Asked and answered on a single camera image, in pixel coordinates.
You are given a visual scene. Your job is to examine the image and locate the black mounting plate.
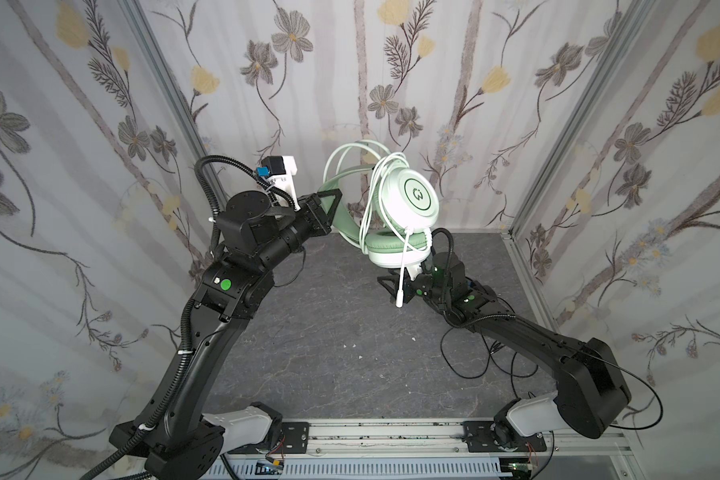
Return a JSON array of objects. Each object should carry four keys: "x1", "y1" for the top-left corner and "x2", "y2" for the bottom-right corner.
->
[
  {"x1": 272, "y1": 422, "x2": 310, "y2": 456},
  {"x1": 462, "y1": 420, "x2": 547, "y2": 453}
]

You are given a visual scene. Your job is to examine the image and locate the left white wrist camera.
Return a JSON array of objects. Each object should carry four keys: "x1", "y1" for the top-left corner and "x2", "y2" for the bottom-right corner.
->
[{"x1": 256, "y1": 155, "x2": 299, "y2": 211}]

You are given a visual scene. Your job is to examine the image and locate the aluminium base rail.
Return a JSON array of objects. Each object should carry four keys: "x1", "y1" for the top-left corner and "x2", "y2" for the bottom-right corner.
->
[{"x1": 215, "y1": 418, "x2": 637, "y2": 466}]

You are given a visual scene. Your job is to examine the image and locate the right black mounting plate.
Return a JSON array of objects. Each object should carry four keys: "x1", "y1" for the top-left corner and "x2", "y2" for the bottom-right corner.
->
[{"x1": 462, "y1": 420, "x2": 547, "y2": 453}]

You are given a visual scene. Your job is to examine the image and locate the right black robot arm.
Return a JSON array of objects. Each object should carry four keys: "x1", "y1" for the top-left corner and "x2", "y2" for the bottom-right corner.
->
[{"x1": 378, "y1": 252, "x2": 631, "y2": 451}]

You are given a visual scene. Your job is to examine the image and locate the green white headphones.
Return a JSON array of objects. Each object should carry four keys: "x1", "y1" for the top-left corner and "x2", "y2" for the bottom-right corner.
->
[{"x1": 319, "y1": 139, "x2": 440, "y2": 269}]

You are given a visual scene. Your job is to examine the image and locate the white slotted cable duct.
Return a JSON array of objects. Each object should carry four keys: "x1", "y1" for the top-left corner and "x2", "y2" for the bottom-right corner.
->
[{"x1": 228, "y1": 457, "x2": 512, "y2": 479}]

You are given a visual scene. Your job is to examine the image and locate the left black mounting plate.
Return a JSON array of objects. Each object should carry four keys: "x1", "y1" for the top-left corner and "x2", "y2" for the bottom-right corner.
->
[{"x1": 272, "y1": 422, "x2": 310, "y2": 456}]

